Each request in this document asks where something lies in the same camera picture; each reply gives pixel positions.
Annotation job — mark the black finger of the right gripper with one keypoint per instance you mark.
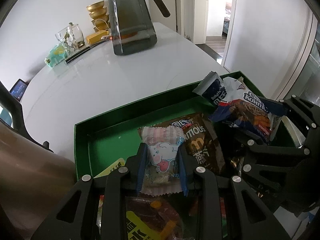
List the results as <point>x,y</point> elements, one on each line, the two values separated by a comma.
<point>303,114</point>
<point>280,154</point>

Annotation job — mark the dark grey glass pitcher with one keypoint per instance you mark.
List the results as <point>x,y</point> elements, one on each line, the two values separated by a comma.
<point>132,30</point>

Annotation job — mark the dried fruit vegetable bag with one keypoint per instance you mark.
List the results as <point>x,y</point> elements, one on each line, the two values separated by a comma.
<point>153,218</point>

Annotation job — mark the teal tissue packet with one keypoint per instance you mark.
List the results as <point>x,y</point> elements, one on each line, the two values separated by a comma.
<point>55,56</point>

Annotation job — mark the silver white snack bag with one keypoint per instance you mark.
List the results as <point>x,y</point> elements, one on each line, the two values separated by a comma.
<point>212,89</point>

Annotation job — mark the teal sofa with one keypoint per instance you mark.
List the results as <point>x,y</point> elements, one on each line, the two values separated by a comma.
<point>6,116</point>

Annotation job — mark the green tray box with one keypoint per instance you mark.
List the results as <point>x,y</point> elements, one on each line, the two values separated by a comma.
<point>105,142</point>

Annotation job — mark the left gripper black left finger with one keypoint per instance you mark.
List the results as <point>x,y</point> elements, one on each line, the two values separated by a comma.
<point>95,208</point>

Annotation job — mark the blue chocolate cookie bag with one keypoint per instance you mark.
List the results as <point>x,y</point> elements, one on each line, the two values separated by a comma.
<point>242,108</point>

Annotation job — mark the gold bowls stack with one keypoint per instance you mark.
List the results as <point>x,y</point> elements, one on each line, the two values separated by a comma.
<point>99,16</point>

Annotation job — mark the brown gold oat snack bag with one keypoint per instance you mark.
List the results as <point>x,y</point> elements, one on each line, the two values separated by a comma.
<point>201,141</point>

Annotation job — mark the small white candy packet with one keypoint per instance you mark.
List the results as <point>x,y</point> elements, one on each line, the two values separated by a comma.
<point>161,174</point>

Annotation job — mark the red smart display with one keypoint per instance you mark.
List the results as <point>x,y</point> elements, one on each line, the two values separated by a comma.
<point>18,89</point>

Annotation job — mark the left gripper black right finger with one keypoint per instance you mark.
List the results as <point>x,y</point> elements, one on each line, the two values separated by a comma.
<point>215,207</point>

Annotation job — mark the clear glass cup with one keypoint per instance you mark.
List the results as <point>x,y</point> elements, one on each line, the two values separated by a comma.
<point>71,38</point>

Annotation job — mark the black tray slab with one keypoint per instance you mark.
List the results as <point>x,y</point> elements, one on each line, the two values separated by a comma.
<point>81,52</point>

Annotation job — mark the yellow box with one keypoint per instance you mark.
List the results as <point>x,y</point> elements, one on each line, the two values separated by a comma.
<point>97,37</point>

